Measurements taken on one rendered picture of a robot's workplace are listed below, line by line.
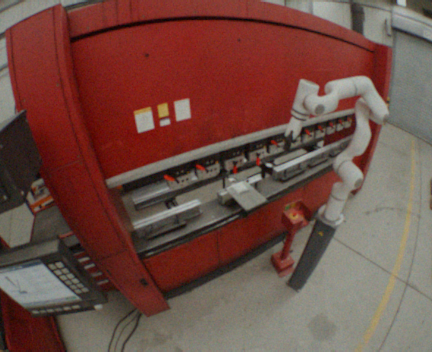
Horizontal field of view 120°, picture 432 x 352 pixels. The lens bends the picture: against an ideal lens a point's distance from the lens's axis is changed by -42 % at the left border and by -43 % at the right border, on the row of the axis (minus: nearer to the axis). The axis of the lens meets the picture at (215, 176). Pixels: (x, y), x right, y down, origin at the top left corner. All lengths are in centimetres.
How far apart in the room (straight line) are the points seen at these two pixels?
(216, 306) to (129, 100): 183
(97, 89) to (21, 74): 40
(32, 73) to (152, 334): 207
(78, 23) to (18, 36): 30
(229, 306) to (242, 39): 211
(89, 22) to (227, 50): 74
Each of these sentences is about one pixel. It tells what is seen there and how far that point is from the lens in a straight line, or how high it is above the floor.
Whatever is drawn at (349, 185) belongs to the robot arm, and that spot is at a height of 135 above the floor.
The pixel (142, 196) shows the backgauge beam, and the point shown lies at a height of 98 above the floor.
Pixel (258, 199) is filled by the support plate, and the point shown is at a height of 100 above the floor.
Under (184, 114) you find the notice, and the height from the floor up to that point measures 163.
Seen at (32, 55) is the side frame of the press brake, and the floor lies 213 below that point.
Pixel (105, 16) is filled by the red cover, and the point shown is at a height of 222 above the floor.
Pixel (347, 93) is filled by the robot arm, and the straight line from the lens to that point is 101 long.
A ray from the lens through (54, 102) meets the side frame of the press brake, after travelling 86.
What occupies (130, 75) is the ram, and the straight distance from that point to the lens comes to 105.
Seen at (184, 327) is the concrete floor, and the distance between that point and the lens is 209.
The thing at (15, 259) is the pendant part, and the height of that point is 160.
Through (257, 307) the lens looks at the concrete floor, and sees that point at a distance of 212.
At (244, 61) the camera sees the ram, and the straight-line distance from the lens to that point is 130.
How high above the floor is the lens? 200
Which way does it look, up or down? 35 degrees down
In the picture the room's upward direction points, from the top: 3 degrees counter-clockwise
